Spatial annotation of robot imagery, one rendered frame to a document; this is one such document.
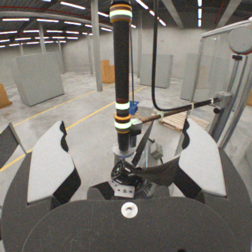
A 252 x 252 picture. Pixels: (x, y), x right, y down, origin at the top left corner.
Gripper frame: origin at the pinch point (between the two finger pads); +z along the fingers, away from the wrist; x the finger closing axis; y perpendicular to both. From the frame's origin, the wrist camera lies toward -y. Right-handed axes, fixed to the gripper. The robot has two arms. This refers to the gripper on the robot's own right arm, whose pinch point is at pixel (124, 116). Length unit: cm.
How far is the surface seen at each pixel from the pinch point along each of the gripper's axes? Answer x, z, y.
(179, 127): 142, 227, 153
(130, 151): 1.9, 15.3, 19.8
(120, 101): -0.6, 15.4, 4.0
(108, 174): -28, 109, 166
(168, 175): 12.5, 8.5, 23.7
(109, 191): -9, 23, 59
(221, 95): 52, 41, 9
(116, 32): -1.1, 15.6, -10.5
